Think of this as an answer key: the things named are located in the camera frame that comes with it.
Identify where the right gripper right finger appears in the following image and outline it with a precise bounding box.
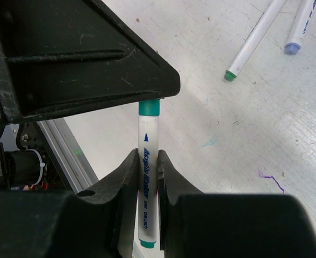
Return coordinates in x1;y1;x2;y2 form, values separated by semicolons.
157;150;203;257

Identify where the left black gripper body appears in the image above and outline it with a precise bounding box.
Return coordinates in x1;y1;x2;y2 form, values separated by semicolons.
0;1;181;124

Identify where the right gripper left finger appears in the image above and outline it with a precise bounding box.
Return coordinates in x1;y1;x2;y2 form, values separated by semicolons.
77;149;139;257

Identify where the lavender acrylic marker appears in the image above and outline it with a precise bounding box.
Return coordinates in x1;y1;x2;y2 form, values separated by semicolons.
284;0;316;55

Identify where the aluminium frame rail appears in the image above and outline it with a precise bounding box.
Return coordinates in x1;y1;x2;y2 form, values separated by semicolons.
38;118;98;194

